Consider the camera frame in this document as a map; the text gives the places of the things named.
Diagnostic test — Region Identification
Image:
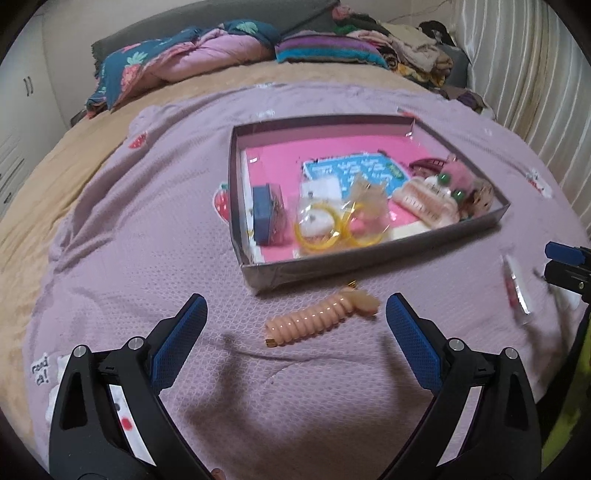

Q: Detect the shallow dark cardboard box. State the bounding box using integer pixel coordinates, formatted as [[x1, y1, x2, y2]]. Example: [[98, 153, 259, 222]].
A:
[[228, 114, 511, 294]]

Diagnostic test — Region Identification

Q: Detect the bag of yellow hoop earrings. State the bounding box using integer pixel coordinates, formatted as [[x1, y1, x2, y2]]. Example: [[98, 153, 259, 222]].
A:
[[293, 196, 391, 254]]

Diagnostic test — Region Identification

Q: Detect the floral pink and teal quilt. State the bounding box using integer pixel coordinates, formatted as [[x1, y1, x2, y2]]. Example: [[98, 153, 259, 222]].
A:
[[85, 19, 278, 116]]

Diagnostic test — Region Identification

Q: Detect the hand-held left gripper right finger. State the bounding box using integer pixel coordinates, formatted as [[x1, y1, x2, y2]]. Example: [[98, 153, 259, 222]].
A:
[[376, 293, 543, 480]]

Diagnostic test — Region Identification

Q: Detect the grey bed headboard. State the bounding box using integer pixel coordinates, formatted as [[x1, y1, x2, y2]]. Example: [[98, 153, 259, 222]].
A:
[[91, 0, 342, 61]]

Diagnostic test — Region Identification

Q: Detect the white packet with red print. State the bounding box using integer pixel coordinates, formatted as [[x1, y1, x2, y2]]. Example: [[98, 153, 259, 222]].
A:
[[501, 253, 534, 326]]

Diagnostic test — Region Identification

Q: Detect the dark red hair clip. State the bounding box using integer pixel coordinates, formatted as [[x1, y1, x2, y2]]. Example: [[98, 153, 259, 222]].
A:
[[409, 156, 446, 175]]

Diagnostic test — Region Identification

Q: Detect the beige dotted hair clip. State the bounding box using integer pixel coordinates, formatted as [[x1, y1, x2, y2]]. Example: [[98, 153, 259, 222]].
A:
[[459, 178, 496, 217]]

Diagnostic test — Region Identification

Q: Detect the small white earring card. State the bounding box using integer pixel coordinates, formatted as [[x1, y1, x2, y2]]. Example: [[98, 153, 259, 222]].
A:
[[299, 176, 343, 200]]

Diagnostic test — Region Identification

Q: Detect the white wardrobe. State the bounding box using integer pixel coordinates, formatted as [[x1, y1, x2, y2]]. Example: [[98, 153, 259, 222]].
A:
[[0, 9, 77, 217]]

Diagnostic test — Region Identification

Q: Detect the white curtain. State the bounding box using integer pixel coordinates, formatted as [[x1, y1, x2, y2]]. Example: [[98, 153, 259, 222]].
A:
[[450, 0, 591, 232]]

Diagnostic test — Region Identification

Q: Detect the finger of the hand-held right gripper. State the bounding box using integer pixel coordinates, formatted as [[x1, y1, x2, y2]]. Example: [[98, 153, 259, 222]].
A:
[[545, 242, 591, 265], [542, 261, 591, 302]]

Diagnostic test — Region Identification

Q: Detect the pink fluffy hair clip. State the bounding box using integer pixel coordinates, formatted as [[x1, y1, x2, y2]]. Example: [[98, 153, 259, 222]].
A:
[[427, 157, 483, 204]]

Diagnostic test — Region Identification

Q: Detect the small blue box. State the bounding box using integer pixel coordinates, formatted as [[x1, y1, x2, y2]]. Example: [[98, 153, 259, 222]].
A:
[[252, 183, 289, 245]]

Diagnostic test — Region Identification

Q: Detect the pile of clothes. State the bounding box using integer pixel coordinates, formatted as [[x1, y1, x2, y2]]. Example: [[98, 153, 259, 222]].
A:
[[330, 4, 497, 116]]

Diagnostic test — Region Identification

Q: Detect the purple printed blanket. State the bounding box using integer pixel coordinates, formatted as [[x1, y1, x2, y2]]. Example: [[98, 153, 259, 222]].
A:
[[25, 83, 587, 480]]

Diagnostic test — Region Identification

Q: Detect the pink book with blue label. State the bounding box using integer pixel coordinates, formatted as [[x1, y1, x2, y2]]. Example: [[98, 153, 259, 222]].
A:
[[242, 138, 462, 261]]

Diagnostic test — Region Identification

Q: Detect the peach spiral hair tie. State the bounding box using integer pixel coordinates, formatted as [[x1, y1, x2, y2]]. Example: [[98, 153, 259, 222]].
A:
[[264, 287, 382, 349]]

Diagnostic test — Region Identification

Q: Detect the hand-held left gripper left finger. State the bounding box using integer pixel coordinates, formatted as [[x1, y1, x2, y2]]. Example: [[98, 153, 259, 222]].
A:
[[48, 294, 218, 480]]

